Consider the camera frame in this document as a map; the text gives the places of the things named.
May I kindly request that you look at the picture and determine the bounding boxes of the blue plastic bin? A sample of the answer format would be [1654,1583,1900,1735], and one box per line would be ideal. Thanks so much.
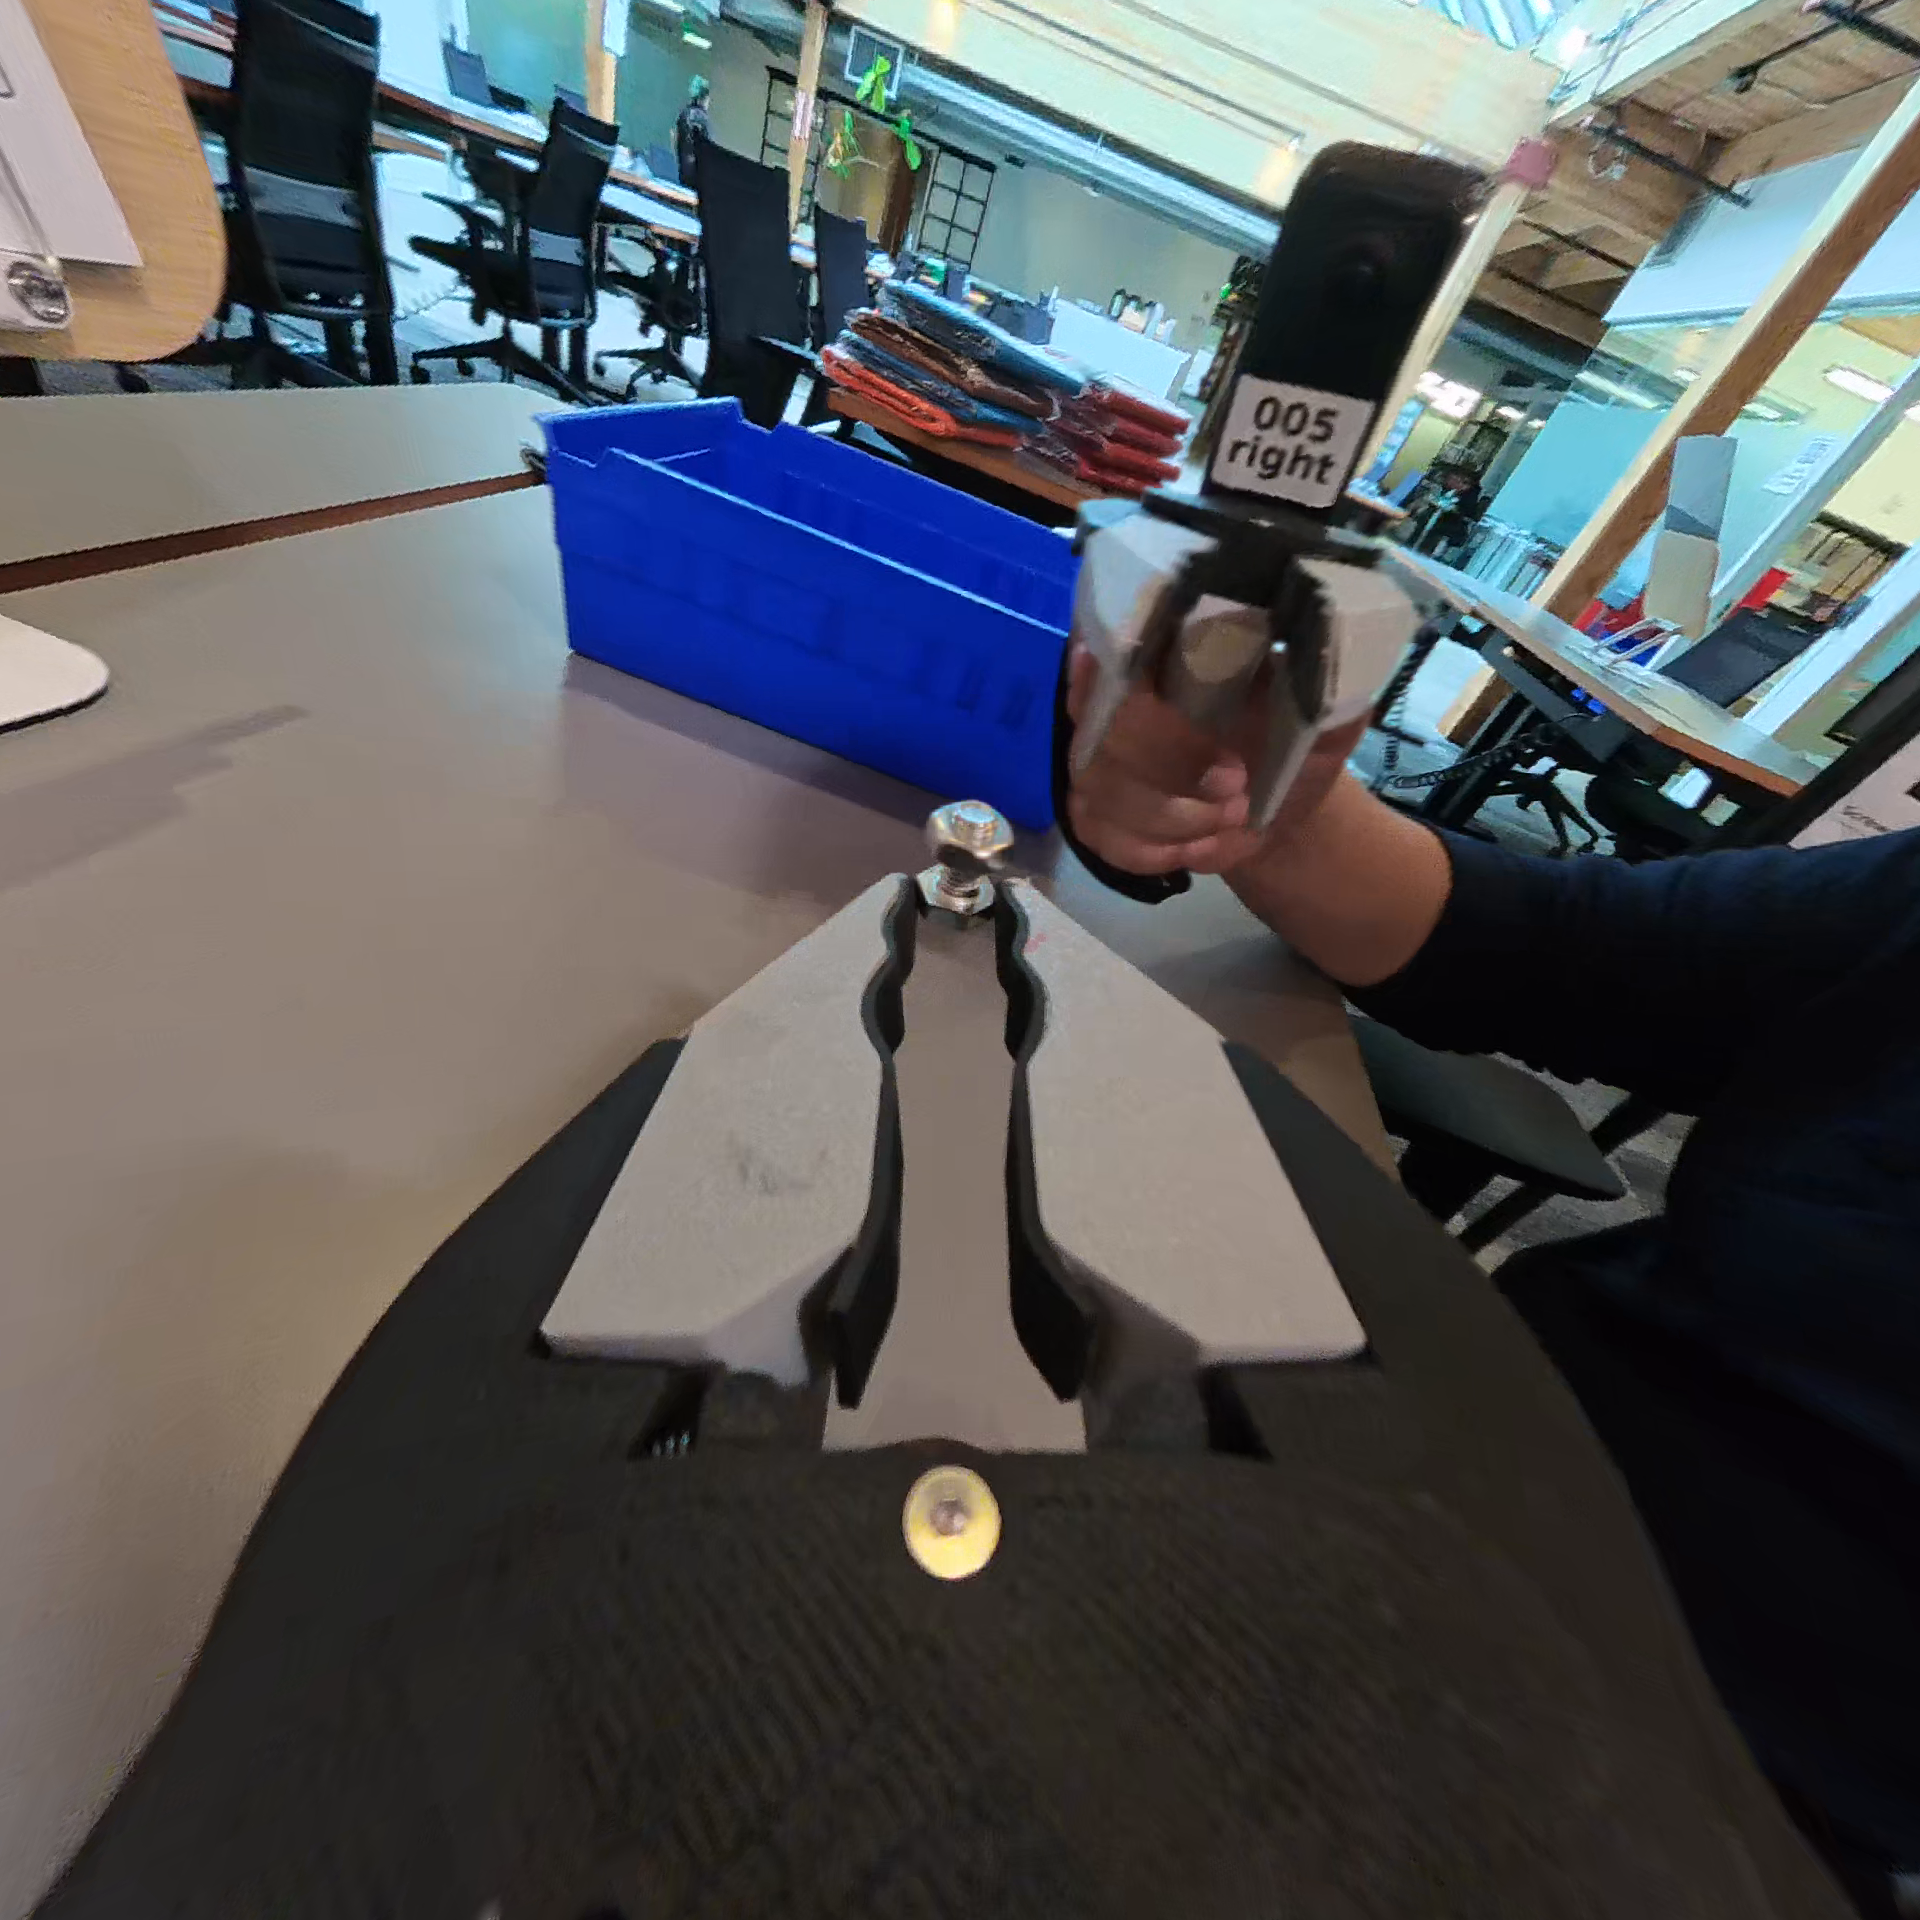
[538,399,1084,837]

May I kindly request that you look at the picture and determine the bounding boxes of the white folding stand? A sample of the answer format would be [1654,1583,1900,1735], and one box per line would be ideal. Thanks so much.
[0,616,113,737]

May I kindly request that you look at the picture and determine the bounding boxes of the hanging green plant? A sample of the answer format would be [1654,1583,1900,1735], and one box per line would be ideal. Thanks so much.
[826,58,925,177]

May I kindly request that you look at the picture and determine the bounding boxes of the wooden post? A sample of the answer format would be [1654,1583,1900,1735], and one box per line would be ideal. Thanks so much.
[786,0,836,226]
[1387,143,1550,501]
[1441,76,1920,746]

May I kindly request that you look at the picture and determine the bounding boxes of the office desk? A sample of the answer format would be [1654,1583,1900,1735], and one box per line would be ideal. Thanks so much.
[1395,546,1826,859]

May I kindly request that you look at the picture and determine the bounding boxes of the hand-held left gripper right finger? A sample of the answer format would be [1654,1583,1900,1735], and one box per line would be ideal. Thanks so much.
[996,882,1370,1403]

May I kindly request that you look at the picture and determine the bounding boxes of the cardboard sheet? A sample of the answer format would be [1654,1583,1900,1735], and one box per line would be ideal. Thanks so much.
[1642,435,1745,641]

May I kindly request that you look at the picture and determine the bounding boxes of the person's black chair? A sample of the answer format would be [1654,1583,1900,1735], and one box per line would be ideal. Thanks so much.
[1351,1012,1631,1258]

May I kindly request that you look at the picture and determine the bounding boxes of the printed instruction sheet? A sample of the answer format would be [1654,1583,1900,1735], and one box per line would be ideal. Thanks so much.
[0,0,147,328]

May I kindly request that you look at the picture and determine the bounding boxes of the person's right hand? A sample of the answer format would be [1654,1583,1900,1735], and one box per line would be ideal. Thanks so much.
[1055,644,1455,985]

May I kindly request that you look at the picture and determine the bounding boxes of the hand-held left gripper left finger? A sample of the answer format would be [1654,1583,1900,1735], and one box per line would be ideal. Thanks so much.
[539,877,915,1412]

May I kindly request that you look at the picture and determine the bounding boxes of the stack of folded cloths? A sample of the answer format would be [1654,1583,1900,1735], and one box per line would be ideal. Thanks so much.
[823,281,1195,496]

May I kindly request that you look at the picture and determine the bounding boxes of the person's right forearm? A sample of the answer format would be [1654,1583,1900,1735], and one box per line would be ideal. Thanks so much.
[1342,824,1920,1120]

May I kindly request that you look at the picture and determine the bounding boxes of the wooden display board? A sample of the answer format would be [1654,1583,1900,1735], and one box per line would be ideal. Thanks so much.
[0,0,229,363]

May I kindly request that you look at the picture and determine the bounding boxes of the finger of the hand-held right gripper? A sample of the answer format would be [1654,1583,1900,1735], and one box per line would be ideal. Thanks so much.
[1065,516,1204,777]
[1250,556,1422,835]

